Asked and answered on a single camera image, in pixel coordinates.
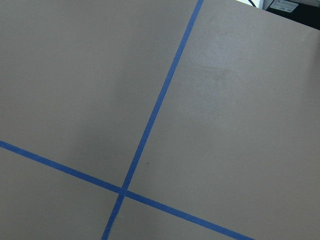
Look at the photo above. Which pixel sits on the brown paper table mat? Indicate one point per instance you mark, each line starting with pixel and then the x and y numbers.
pixel 157 120

